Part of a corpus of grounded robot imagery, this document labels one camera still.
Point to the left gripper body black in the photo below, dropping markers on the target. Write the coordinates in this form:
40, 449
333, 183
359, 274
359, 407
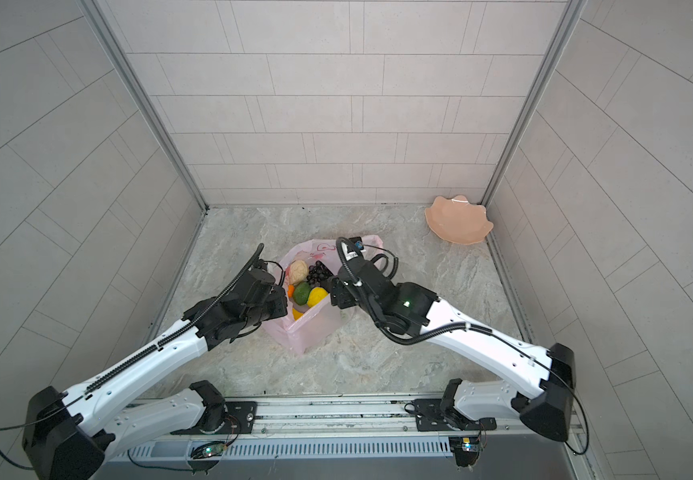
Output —
272, 307

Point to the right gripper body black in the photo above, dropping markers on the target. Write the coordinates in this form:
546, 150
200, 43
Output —
344, 293

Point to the dark fake grapes bunch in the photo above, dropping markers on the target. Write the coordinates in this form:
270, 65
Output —
319, 275

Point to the pink plastic bag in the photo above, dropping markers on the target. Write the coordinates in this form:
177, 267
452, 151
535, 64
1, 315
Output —
304, 327

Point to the pink scalloped plate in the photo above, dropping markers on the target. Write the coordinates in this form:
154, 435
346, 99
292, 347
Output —
457, 221

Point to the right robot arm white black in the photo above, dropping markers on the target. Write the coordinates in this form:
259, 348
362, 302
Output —
538, 384

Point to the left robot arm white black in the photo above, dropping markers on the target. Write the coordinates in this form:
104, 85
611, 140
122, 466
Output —
69, 434

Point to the yellow fake lemon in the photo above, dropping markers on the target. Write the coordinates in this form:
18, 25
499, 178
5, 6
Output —
316, 295

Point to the green fake fruit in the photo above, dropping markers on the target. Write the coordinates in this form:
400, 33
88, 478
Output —
301, 293

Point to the beige fake potato fruit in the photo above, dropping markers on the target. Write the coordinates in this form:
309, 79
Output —
298, 272

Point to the left circuit board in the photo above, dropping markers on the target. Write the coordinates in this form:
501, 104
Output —
208, 450

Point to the circuit board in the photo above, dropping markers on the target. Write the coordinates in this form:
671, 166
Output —
465, 450
208, 450

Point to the white vent grille strip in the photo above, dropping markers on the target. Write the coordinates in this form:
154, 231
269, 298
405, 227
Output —
295, 448

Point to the right circuit board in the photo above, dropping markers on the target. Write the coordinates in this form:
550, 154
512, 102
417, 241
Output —
465, 450

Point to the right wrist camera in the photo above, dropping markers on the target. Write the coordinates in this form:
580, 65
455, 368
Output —
353, 248

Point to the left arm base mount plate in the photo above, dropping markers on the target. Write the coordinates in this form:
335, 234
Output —
236, 418

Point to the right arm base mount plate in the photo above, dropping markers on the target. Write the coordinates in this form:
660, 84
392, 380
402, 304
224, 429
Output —
438, 415

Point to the aluminium rail frame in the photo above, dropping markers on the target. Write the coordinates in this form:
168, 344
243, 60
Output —
337, 416

